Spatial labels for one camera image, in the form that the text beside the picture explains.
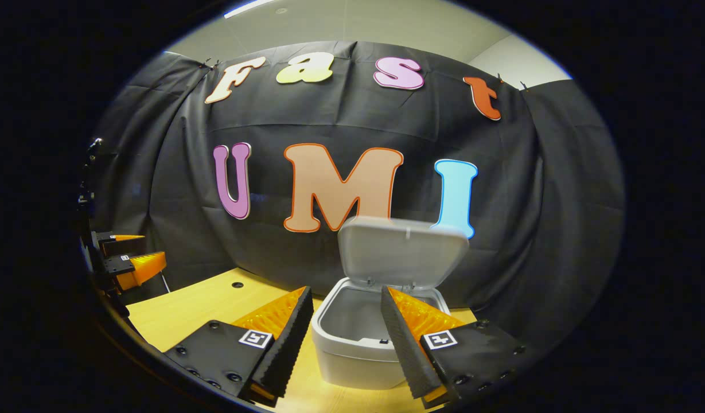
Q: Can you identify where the white desktop garbage bin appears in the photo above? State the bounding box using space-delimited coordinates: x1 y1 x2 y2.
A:
311 215 470 391

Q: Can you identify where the wooden desktop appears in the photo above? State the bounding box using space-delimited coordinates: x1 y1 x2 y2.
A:
126 267 479 411

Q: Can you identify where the black backdrop cloth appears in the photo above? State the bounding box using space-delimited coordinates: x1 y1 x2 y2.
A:
83 40 625 345

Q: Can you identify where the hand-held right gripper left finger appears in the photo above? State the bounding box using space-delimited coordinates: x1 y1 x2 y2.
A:
164 286 314 408

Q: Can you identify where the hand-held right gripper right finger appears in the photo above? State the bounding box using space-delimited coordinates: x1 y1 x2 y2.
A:
380 286 539 409

